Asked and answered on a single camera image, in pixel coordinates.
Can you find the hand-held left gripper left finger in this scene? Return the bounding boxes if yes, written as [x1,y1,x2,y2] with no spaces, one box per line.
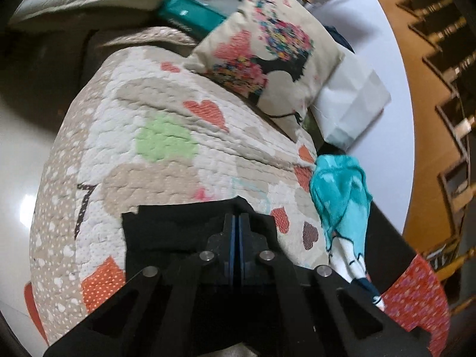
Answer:
[44,213,237,357]

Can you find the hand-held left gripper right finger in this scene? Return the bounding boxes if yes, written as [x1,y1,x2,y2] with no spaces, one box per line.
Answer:
[238,213,432,357]

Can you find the black pants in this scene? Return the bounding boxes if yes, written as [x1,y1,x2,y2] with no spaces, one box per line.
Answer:
[122,198,428,357]

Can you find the teal printed cloth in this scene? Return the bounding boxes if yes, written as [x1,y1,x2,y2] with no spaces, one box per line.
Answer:
[309,154,385,311]

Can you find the heart-patterned quilted blanket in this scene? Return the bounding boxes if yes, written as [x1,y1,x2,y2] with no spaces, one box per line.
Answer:
[24,26,331,346]

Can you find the white folded cloth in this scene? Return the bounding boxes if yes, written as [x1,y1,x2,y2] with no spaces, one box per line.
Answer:
[310,50,392,147]

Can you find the floral printed cushion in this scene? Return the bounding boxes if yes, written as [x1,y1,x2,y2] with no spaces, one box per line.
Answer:
[184,0,345,144]

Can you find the red patterned cloth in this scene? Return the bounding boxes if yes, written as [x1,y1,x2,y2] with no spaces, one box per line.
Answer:
[381,255,451,356]

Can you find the wooden chair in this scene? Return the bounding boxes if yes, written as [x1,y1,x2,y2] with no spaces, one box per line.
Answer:
[424,236,476,315]

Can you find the white round table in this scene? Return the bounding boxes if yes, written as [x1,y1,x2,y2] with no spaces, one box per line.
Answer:
[316,0,416,237]

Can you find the teal packet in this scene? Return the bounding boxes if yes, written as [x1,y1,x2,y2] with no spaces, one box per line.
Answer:
[156,0,228,36]

